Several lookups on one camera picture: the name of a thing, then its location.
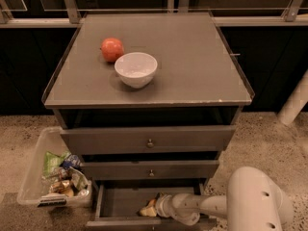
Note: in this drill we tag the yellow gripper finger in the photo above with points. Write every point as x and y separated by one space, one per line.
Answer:
148 212

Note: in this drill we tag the grey top drawer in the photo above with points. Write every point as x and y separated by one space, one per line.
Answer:
135 140

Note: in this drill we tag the grey drawer cabinet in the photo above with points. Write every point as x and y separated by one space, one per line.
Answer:
197 82

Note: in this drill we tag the white green snack bag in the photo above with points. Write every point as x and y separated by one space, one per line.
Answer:
79 180

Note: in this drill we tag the red apple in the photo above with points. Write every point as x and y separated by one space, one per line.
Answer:
112 49

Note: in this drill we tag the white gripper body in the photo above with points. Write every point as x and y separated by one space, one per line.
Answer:
167 205

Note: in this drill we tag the grey bottom drawer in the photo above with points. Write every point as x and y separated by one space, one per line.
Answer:
119 203

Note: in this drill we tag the white ceramic bowl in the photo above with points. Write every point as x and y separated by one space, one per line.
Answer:
136 69

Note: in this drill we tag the metal railing frame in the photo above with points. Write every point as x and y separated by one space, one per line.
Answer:
71 13

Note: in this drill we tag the grey drawer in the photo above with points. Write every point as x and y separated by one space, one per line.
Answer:
150 170
119 203
135 140

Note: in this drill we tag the gold foil snack packet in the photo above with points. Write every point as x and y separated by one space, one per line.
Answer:
59 186

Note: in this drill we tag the grey middle drawer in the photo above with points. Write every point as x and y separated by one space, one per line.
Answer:
150 170

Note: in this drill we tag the small orange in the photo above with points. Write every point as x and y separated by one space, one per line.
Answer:
152 202

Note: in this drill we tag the blue snack packet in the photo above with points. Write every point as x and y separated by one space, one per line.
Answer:
71 161

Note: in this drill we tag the clear plastic bin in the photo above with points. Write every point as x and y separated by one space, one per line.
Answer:
34 190

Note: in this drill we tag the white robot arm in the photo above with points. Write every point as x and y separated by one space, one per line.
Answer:
264 172

